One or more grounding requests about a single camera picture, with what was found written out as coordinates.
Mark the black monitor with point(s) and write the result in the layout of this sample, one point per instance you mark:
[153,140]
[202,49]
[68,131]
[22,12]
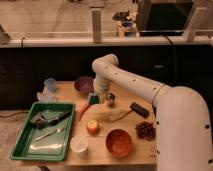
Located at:
[162,17]

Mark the dark grape bunch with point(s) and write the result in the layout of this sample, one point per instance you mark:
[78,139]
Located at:
[145,130]

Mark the orange carrot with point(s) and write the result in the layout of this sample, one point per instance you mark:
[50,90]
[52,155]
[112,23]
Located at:
[82,111]

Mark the crumpled clear plastic bag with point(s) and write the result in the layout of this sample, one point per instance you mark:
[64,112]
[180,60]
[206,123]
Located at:
[46,97]

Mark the black handled knife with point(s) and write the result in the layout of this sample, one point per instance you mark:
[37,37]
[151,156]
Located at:
[55,120]

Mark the green blue sponge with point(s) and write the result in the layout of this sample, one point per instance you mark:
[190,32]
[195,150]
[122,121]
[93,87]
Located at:
[93,99]

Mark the orange yellow fruit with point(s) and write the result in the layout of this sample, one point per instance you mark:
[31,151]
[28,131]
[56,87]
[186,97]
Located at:
[92,127]

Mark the small metal cup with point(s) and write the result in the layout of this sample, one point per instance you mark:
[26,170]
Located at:
[110,99]

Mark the orange bowl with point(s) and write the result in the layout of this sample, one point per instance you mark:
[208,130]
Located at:
[119,143]

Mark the green plastic tray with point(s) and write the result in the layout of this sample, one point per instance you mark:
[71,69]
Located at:
[51,148]

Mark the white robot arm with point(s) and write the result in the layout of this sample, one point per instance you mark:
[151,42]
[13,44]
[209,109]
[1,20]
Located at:
[183,131]

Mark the purple bowl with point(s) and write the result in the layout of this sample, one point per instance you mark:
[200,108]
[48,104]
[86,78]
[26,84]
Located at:
[84,85]

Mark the yellow banana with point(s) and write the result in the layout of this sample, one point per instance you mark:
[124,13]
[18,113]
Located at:
[118,114]

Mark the wooden box with bowl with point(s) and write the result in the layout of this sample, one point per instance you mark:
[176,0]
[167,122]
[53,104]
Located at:
[127,29]

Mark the black remote control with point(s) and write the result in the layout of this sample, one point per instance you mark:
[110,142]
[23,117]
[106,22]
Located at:
[139,109]

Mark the white plastic cup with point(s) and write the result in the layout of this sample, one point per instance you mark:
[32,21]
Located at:
[79,145]

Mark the blue translucent cup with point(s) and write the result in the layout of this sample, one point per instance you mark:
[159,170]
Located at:
[50,84]

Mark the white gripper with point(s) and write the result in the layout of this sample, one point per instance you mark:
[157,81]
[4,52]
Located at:
[100,85]

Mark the silver fork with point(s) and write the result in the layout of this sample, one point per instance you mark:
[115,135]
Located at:
[60,129]

